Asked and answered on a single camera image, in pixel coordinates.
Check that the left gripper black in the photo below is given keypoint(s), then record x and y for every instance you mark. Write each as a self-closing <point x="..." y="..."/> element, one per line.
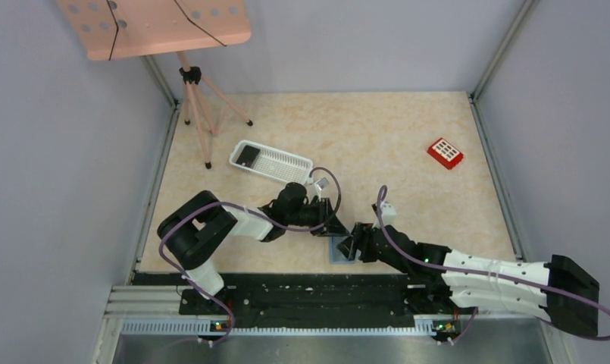
<point x="333" y="226"/>

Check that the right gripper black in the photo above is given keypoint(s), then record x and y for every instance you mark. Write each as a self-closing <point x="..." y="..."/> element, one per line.
<point x="361" y="238"/>

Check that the black credit card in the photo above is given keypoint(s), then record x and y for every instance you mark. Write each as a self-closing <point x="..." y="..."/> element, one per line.
<point x="248" y="156"/>

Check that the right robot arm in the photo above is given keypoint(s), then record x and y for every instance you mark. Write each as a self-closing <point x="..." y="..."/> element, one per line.
<point x="546" y="290"/>

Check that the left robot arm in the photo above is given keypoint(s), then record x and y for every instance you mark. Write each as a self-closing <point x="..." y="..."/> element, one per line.
<point x="196" y="229"/>

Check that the white plastic basket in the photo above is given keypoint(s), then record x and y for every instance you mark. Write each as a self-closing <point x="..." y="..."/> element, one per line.
<point x="275" y="164"/>

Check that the red toy brick block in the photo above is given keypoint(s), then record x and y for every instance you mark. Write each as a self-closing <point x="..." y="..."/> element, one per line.
<point x="445" y="153"/>

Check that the pink music stand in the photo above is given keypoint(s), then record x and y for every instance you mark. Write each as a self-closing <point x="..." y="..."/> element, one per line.
<point x="118" y="29"/>

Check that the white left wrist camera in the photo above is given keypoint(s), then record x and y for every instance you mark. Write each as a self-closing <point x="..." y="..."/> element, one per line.
<point x="318" y="187"/>

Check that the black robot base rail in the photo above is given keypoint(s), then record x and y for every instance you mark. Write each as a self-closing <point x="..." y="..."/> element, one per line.
<point x="322" y="301"/>

